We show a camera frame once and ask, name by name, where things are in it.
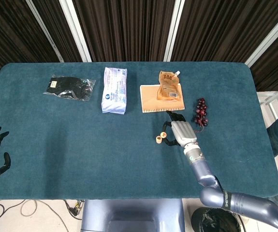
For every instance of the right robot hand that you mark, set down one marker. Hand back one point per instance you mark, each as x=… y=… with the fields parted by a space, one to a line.
x=183 y=133

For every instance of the purple grape bunch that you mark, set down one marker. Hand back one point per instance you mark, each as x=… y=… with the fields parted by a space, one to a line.
x=200 y=108

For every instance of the spiral bound notebook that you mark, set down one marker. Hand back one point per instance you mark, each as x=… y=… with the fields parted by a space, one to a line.
x=150 y=99

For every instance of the orange spout pouch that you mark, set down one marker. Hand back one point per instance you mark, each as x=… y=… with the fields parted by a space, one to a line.
x=167 y=87

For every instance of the white blue paper package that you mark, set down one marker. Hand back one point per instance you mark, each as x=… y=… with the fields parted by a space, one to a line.
x=114 y=91

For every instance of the teal table cloth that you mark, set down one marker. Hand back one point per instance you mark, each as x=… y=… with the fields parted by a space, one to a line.
x=80 y=145

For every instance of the black trash bin with bag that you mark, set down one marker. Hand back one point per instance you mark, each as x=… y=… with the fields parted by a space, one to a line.
x=213 y=222

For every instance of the blue grey robot torso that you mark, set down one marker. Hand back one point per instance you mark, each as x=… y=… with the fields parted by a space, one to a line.
x=131 y=212

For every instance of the black power plug strip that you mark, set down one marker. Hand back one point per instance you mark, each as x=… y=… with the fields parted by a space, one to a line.
x=74 y=210

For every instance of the black gloves in plastic bag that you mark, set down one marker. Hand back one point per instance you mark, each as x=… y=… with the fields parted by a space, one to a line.
x=66 y=87

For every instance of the dark brown pleated curtain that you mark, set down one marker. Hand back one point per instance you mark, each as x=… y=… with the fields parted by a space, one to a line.
x=129 y=29

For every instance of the white metal frame rack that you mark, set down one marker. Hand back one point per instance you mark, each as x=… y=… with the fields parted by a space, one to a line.
x=271 y=101

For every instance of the white partition post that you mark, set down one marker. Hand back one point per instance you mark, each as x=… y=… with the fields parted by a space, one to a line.
x=175 y=29
x=269 y=39
x=76 y=31

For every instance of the thin grey partition post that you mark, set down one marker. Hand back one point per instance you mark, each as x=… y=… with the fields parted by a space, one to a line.
x=44 y=30

